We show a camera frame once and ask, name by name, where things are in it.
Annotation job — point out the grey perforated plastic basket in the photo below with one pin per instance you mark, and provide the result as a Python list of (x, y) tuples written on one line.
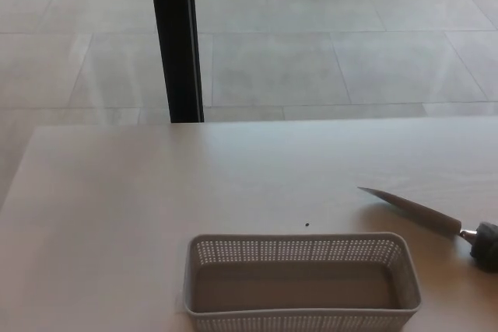
[(299, 281)]

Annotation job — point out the black vertical window frame post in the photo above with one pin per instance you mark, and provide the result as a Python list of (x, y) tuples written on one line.
[(175, 36)]

